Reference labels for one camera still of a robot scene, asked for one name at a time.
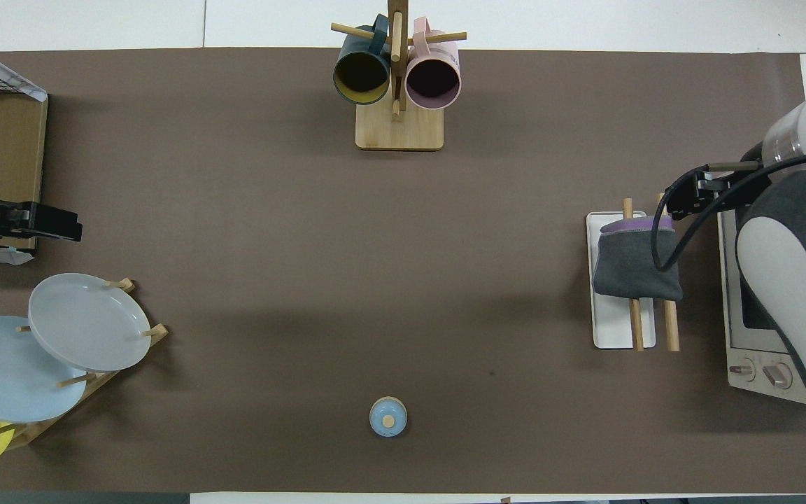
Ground small blue service bell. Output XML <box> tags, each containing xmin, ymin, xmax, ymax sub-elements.
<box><xmin>369</xmin><ymin>396</ymin><xmax>408</xmax><ymax>438</ymax></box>

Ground marble pattern sheet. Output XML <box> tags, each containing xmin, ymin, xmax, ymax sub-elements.
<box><xmin>0</xmin><ymin>37</ymin><xmax>49</xmax><ymax>265</ymax></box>

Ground brown table mat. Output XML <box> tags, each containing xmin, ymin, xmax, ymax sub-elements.
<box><xmin>0</xmin><ymin>48</ymin><xmax>806</xmax><ymax>494</ymax></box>

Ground purple grey-backed towel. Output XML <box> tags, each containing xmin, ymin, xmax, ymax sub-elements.
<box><xmin>593</xmin><ymin>216</ymin><xmax>684</xmax><ymax>302</ymax></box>

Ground beige toaster oven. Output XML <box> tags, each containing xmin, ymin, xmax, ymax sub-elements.
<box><xmin>718</xmin><ymin>209</ymin><xmax>806</xmax><ymax>405</ymax></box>

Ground wooden shelf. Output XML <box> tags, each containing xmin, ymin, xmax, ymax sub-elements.
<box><xmin>0</xmin><ymin>55</ymin><xmax>49</xmax><ymax>254</ymax></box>

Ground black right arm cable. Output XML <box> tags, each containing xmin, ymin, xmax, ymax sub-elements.
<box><xmin>651</xmin><ymin>150</ymin><xmax>806</xmax><ymax>273</ymax></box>

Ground white towel rack wooden bars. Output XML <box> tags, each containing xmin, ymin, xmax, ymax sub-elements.
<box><xmin>586</xmin><ymin>194</ymin><xmax>680</xmax><ymax>352</ymax></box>

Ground grey plate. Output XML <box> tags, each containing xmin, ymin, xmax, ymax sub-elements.
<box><xmin>28</xmin><ymin>273</ymin><xmax>152</xmax><ymax>372</ymax></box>

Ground pink mug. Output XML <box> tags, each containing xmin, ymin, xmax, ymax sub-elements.
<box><xmin>405</xmin><ymin>17</ymin><xmax>461</xmax><ymax>111</ymax></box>

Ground wooden mug tree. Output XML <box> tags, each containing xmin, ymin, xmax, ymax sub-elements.
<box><xmin>331</xmin><ymin>0</ymin><xmax>467</xmax><ymax>151</ymax></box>

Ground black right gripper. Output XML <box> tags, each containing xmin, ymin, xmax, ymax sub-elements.
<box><xmin>665</xmin><ymin>162</ymin><xmax>772</xmax><ymax>221</ymax></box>

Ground dark teal mug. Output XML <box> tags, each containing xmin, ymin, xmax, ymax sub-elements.
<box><xmin>333</xmin><ymin>14</ymin><xmax>393</xmax><ymax>106</ymax></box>

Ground light blue plate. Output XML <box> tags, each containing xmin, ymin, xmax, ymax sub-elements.
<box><xmin>0</xmin><ymin>316</ymin><xmax>87</xmax><ymax>424</ymax></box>

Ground wooden plate rack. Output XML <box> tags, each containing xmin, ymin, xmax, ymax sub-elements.
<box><xmin>0</xmin><ymin>278</ymin><xmax>169</xmax><ymax>451</ymax></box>

